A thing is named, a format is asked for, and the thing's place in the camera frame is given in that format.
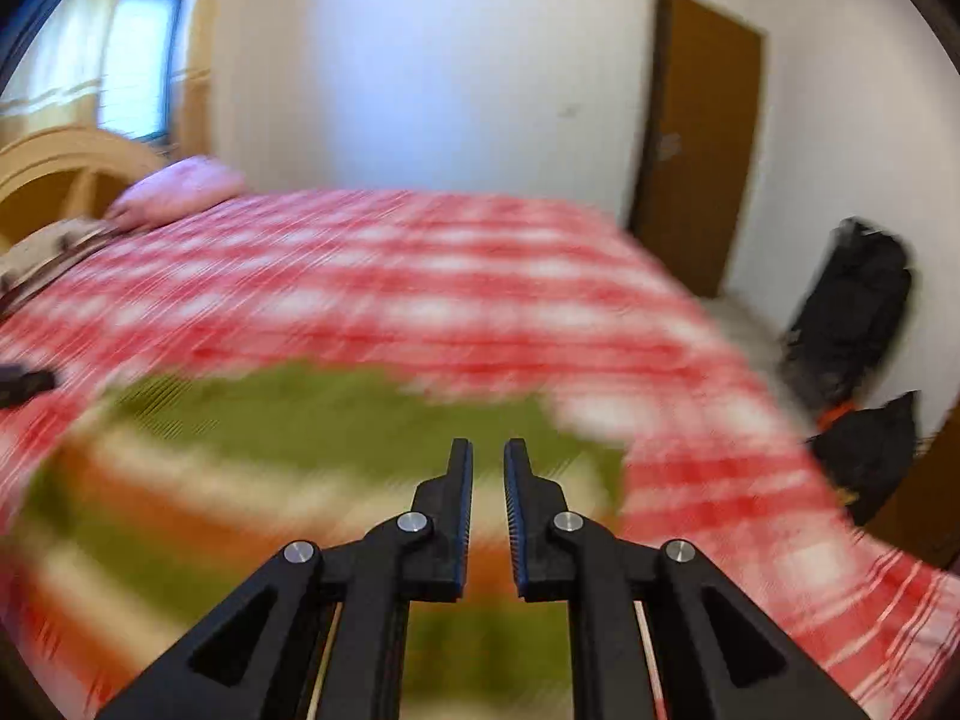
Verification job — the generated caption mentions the brown wooden door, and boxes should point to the brown wooden door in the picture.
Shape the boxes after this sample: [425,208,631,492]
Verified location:
[626,0,767,299]

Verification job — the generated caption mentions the cream wooden headboard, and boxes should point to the cream wooden headboard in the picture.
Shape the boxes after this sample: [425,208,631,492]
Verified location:
[0,126,166,256]

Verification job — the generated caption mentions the pink pillow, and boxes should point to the pink pillow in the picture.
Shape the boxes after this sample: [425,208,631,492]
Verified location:
[105,156,248,232]

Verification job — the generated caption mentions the red plaid bedsheet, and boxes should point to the red plaid bedsheet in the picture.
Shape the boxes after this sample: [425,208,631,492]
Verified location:
[0,187,960,720]

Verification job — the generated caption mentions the window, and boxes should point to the window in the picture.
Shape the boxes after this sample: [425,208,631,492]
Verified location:
[97,0,188,143]

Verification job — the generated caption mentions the black folding chair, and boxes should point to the black folding chair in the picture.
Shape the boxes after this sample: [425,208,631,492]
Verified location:
[780,216,914,417]

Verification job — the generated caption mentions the yellow floral curtain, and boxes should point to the yellow floral curtain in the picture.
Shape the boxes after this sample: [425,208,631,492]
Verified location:
[176,0,230,166]

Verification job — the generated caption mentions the brown wooden dresser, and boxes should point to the brown wooden dresser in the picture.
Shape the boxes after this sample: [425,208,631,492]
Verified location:
[862,420,960,575]

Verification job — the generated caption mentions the white brown patterned pillow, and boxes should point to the white brown patterned pillow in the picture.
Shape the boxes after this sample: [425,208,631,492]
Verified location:
[0,216,121,301]

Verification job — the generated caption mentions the sheer cream curtain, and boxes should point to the sheer cream curtain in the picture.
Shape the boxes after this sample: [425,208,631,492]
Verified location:
[0,0,140,140]

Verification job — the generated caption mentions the black bag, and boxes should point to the black bag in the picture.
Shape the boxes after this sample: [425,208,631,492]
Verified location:
[810,390,922,526]

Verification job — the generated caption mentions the green knit sweater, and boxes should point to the green knit sweater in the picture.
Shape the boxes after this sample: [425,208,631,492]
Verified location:
[15,360,631,720]

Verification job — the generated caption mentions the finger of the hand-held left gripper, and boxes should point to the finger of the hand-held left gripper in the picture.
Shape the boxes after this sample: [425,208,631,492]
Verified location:
[0,365,58,410]

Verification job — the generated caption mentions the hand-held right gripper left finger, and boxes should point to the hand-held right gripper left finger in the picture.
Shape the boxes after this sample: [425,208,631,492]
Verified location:
[97,436,475,720]

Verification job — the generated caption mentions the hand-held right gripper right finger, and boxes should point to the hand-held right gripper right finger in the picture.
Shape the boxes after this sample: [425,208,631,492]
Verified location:
[502,436,871,720]

